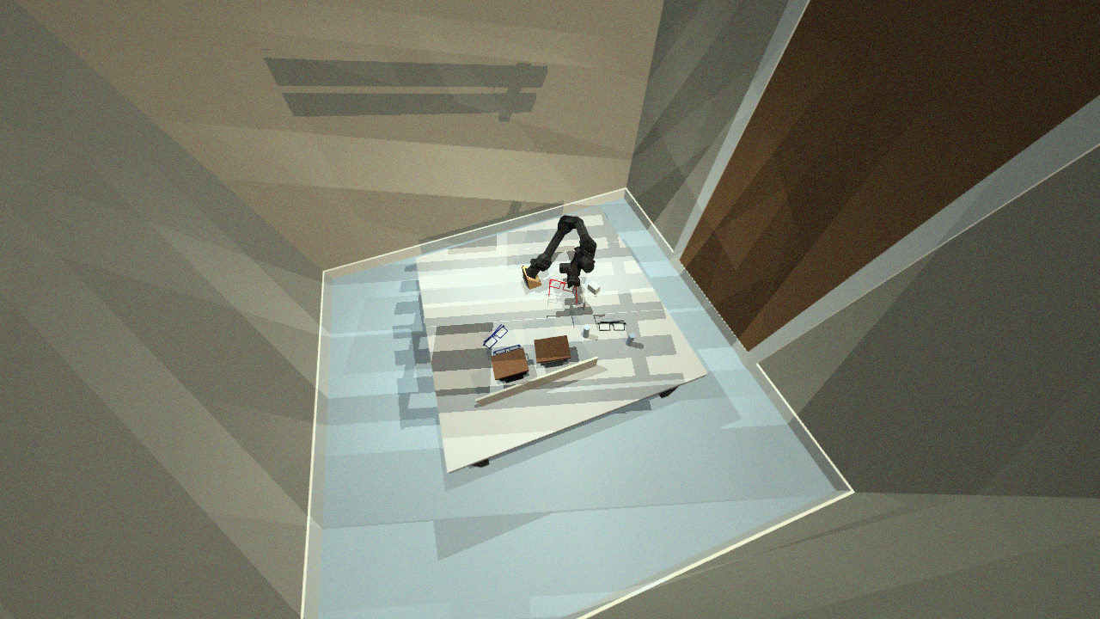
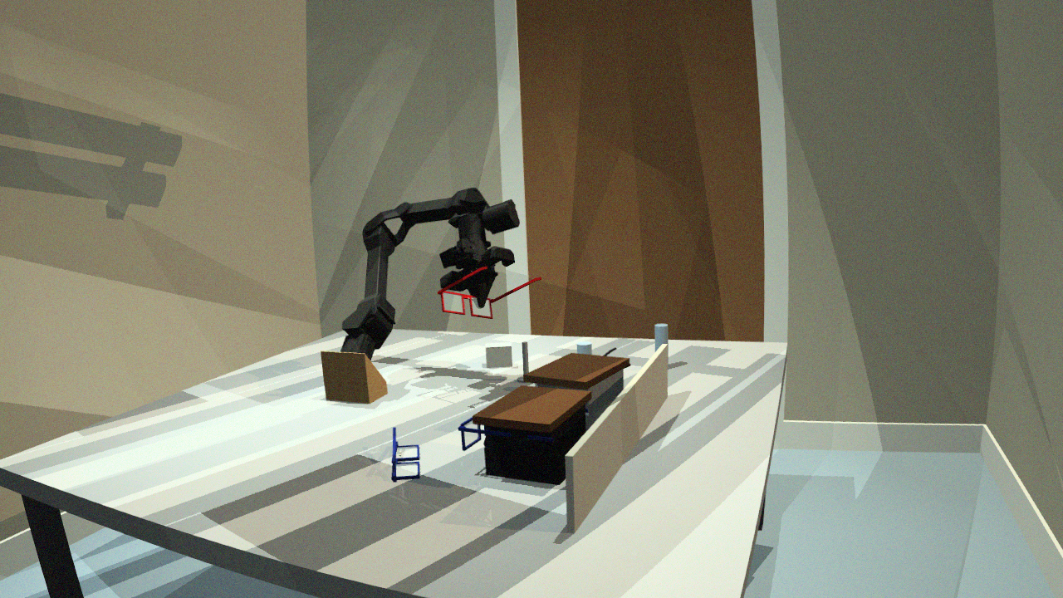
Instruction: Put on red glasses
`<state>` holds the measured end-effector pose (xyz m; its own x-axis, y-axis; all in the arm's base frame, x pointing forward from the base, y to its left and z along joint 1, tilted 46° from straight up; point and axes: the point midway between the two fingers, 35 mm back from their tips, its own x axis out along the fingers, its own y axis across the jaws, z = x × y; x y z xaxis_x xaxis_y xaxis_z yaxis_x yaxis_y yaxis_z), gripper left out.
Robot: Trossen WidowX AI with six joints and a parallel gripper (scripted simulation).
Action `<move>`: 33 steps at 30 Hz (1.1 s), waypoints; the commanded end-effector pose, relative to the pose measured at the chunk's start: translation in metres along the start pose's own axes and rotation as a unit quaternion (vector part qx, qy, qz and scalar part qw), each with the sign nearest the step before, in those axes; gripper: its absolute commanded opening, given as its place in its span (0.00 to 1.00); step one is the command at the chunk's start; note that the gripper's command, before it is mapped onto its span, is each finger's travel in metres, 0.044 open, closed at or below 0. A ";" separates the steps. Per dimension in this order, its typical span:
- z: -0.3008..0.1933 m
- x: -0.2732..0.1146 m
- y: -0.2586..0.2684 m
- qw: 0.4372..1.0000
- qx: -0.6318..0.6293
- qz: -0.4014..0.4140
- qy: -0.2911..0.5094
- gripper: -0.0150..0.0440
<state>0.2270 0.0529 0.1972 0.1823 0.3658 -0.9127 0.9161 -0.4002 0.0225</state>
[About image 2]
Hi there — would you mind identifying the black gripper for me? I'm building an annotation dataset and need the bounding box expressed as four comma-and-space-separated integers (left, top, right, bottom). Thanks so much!
440, 233, 514, 308

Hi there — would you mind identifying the beige flat panel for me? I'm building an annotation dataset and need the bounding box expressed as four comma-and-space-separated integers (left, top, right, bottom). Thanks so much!
566, 344, 668, 534

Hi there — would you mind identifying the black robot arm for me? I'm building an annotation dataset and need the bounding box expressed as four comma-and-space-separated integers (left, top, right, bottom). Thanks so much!
340, 188, 520, 360

